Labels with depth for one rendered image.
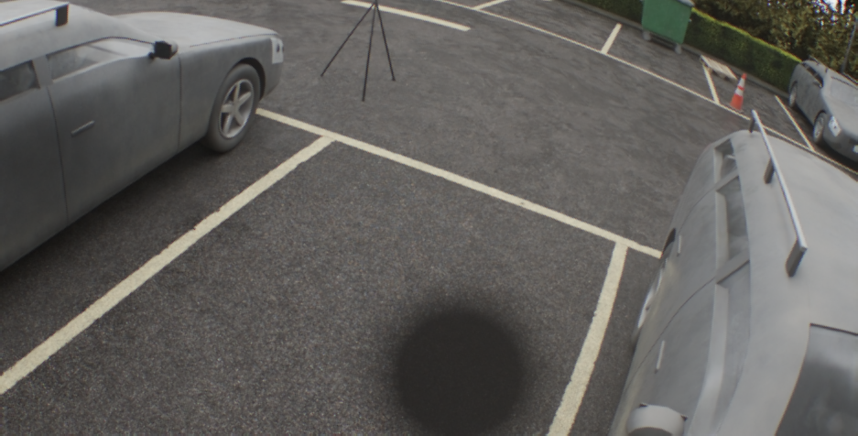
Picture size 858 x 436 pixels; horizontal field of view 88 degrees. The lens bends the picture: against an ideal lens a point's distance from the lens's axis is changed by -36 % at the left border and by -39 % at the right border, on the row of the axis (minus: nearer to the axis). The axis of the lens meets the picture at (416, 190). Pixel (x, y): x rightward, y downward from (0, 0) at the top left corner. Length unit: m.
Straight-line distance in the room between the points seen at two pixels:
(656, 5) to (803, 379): 12.37
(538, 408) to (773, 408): 1.67
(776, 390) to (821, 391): 0.17
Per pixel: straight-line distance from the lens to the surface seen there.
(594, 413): 3.12
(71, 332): 3.15
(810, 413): 1.73
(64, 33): 3.38
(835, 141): 11.25
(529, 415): 2.99
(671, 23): 13.76
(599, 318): 3.75
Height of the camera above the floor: 2.12
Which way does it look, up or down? 28 degrees down
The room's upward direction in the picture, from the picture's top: 11 degrees clockwise
